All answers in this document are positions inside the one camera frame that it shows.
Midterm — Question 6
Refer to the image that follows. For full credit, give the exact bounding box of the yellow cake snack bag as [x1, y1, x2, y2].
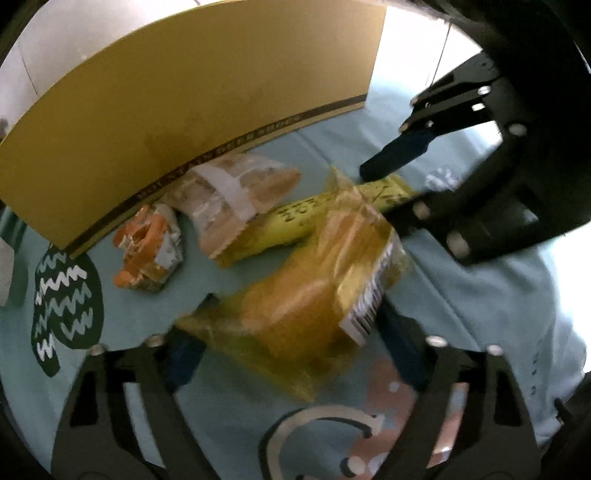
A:
[174, 187, 409, 402]

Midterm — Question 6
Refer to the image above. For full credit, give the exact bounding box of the light blue tablecloth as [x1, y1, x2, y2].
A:
[1, 89, 590, 479]

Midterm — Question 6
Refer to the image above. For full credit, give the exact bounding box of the orange white snack packet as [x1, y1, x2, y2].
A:
[113, 203, 183, 292]

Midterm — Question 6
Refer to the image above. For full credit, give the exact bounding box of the white lidded cup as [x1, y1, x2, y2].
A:
[0, 239, 15, 306]

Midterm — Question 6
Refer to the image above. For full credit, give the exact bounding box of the yellow snack bar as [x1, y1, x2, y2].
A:
[214, 174, 416, 268]

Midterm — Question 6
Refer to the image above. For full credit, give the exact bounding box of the clear bread snack packet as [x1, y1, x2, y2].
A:
[162, 153, 301, 259]

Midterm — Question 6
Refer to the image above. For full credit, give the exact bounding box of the yellow cardboard box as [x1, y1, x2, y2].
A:
[1, 1, 386, 255]

